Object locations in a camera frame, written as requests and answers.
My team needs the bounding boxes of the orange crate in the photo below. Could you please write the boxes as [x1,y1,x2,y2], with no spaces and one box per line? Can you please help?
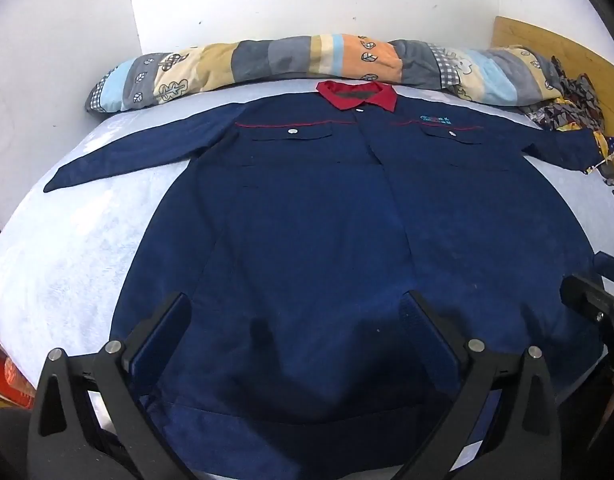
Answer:
[0,342,38,407]

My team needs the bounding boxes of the rolled patchwork quilt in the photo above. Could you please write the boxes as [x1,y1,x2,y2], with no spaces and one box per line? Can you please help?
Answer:
[84,32,568,114]

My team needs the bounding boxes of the light blue bed sheet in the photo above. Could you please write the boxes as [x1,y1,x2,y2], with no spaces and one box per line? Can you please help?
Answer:
[0,79,614,411]

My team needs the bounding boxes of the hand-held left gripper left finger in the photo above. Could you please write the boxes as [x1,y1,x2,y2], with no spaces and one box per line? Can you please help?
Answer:
[27,290,192,480]

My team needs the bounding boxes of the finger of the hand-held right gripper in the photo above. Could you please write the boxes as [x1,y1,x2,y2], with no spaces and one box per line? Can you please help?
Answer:
[559,272,614,322]

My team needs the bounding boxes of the navy work jacket red collar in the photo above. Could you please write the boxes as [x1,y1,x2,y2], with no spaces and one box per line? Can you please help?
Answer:
[43,79,608,480]

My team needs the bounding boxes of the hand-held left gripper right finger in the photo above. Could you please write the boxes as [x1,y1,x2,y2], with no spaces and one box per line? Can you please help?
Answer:
[398,288,564,480]

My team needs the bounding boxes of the wooden headboard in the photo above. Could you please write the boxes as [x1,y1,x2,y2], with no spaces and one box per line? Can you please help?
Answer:
[489,16,614,128]

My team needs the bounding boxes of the dark patterned cloth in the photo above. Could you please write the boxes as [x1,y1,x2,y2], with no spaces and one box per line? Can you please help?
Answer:
[519,55,614,183]

